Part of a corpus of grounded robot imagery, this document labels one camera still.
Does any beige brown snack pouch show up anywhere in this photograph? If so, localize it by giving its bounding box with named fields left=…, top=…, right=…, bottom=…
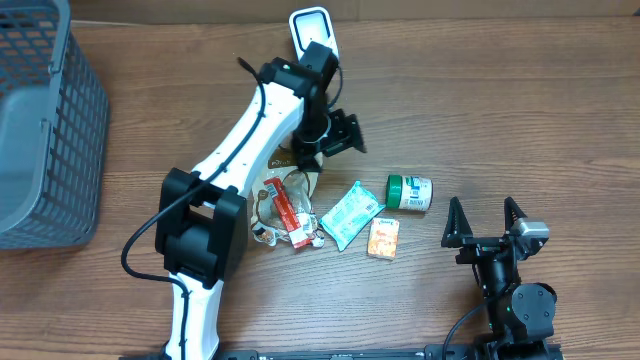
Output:
left=250, top=146, right=325, bottom=248

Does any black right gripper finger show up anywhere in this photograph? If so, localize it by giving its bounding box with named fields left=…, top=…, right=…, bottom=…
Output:
left=504, top=197, right=526, bottom=233
left=441, top=197, right=473, bottom=248

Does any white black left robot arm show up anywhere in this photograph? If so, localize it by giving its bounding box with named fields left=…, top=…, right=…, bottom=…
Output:
left=152, top=53, right=365, bottom=359

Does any green lid white jar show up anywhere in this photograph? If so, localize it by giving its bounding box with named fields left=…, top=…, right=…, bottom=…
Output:
left=385, top=174, right=433, bottom=212

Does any orange small carton box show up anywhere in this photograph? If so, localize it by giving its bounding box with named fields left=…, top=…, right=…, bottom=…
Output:
left=367, top=218, right=400, bottom=260

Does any red snack bar packet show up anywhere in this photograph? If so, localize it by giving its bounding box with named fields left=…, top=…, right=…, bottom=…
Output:
left=264, top=177, right=312, bottom=249

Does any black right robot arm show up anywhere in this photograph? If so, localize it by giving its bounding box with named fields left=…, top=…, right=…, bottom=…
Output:
left=440, top=197, right=562, bottom=359

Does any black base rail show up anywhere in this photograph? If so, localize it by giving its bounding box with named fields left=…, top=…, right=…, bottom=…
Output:
left=214, top=344, right=565, bottom=360

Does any grey plastic mesh basket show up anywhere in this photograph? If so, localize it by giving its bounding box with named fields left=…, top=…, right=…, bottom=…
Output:
left=1, top=0, right=111, bottom=250

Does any teal orange snack packet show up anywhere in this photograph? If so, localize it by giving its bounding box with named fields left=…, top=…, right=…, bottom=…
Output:
left=319, top=181, right=385, bottom=252

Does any white barcode scanner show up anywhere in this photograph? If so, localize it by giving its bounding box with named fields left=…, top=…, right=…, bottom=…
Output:
left=288, top=6, right=340, bottom=60

